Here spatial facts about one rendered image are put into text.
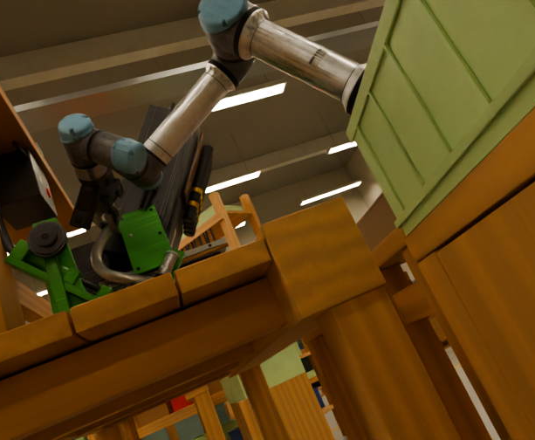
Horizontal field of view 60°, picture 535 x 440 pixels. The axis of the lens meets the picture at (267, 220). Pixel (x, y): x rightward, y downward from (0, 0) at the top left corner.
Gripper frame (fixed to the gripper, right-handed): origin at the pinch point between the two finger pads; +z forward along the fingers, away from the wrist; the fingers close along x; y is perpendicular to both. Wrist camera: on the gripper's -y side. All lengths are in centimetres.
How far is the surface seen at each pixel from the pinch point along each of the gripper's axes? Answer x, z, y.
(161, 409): 72, 375, 56
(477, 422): -98, 0, -25
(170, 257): -20.2, 0.5, -3.5
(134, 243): -7.5, 3.3, 0.1
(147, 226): -8.6, 2.9, 6.3
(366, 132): -63, -62, -17
